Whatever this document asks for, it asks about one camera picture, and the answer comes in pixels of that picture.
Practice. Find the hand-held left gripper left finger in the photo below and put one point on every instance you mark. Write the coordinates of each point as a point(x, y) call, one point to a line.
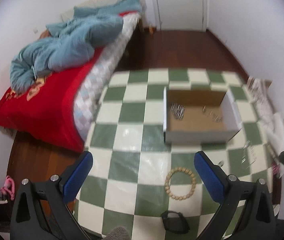
point(78, 180)

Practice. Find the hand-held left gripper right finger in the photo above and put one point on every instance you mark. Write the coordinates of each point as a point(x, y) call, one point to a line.
point(208, 177)

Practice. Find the cardboard box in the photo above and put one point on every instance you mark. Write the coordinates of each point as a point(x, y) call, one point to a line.
point(197, 123)

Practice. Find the clear plastic bags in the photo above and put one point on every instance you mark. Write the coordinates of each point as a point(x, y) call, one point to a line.
point(269, 115)

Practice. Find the silver hair clips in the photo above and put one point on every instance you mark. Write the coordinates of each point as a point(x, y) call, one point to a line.
point(213, 115)

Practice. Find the grey fabric slipper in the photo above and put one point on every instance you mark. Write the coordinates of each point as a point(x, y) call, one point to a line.
point(117, 233)

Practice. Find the green white checkered tablecloth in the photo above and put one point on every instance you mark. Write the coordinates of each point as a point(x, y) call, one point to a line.
point(132, 135)

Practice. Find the pink plastic hanger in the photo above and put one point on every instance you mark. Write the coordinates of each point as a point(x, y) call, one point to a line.
point(8, 187)

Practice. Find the red blanket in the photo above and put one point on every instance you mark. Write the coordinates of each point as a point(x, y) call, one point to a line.
point(44, 110)

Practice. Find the checked mattress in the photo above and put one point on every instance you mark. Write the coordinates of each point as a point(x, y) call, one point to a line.
point(96, 85)

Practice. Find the light blue duvet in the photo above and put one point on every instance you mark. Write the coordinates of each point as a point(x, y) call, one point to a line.
point(64, 45)

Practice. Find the white door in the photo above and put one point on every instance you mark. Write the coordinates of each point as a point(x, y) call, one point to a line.
point(180, 5)

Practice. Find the cream pillow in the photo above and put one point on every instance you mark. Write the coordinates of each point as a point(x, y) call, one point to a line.
point(101, 0)

